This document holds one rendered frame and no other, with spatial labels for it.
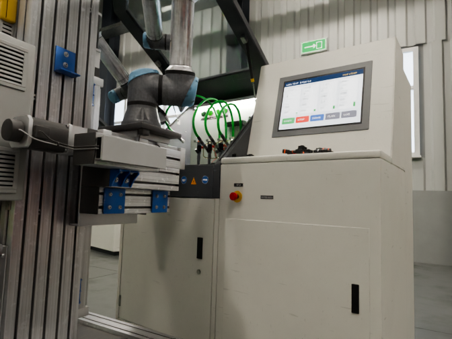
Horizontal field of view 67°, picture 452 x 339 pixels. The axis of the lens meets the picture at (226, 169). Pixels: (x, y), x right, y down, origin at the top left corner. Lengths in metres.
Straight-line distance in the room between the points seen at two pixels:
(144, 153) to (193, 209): 0.67
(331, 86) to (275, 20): 5.15
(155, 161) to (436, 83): 5.09
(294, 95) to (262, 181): 0.55
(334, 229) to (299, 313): 0.36
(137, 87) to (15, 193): 0.55
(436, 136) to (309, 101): 4.02
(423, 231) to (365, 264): 4.25
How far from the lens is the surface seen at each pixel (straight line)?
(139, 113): 1.30
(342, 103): 1.70
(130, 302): 2.08
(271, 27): 6.87
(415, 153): 5.59
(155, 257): 1.89
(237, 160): 1.56
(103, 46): 1.90
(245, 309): 1.58
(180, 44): 1.37
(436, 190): 5.56
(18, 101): 1.17
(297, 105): 1.79
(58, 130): 1.08
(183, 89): 1.33
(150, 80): 1.34
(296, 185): 1.41
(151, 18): 1.61
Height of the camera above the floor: 0.79
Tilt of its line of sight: 5 degrees up
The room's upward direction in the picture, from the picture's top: 2 degrees clockwise
